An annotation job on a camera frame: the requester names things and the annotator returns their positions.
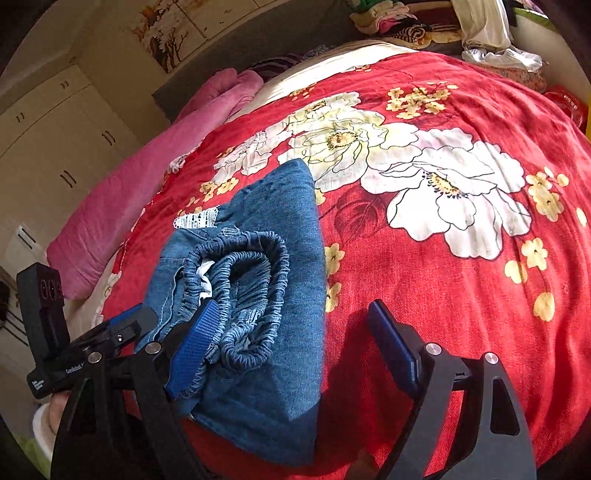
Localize cream wardrobe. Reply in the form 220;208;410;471
0;64;144;259

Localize person's left hand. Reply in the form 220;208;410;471
47;391;72;435

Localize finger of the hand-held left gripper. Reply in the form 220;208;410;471
107;304;158;357

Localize pink blanket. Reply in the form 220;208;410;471
46;68;265;301

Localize blue denim pants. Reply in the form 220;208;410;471
150;158;329;468

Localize dark striped cloth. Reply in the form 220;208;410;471
245;52;306;85

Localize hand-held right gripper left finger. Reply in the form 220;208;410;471
50;299;222;480

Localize person's left forearm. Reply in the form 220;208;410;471
22;405;60;477

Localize grey headboard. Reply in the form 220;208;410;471
152;0;357;124

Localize green windowsill mat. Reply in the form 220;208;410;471
512;6;556;32

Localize white crumpled cloth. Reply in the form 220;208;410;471
462;44;544;73

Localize pile of folded clothes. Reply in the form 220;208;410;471
348;0;467;51

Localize red floral blanket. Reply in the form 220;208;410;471
92;39;591;480

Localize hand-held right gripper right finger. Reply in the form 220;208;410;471
367;299;539;480

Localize wall poster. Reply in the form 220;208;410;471
130;0;262;75

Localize cream curtain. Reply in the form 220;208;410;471
450;0;514;52

